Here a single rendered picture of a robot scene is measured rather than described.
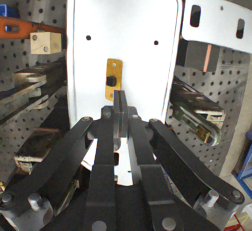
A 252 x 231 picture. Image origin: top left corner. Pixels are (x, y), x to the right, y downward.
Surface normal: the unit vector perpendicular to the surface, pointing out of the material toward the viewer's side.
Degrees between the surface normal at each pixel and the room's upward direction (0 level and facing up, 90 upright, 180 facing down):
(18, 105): 81
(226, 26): 0
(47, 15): 0
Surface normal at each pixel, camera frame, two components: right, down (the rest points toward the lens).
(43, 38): 0.07, 0.40
